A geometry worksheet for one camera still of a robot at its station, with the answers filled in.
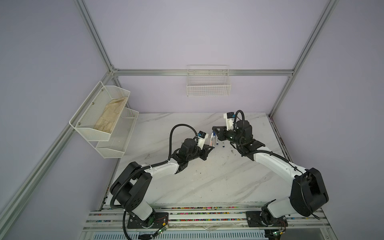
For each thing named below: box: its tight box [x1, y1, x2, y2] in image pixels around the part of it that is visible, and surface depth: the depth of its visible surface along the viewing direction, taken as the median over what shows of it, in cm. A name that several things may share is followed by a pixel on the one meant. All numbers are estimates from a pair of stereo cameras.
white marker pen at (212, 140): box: [209, 132, 216, 147], surface depth 83 cm
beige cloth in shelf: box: [94, 96, 128, 134], surface depth 81 cm
